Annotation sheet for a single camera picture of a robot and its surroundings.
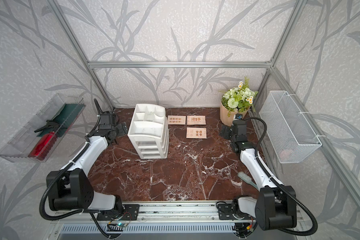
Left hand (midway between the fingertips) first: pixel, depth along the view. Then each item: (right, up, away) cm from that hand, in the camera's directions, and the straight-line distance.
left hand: (117, 127), depth 87 cm
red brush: (-15, -7, -29) cm, 33 cm away
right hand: (+66, +1, -1) cm, 66 cm away
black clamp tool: (-19, +2, -21) cm, 28 cm away
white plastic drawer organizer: (+20, -2, -5) cm, 21 cm away
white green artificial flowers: (+71, +16, -4) cm, 73 cm away
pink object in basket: (+89, -12, -15) cm, 91 cm away
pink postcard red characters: (+33, +4, +26) cm, 42 cm away
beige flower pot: (+71, +4, +18) cm, 74 cm away
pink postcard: (+48, -5, +18) cm, 51 cm away
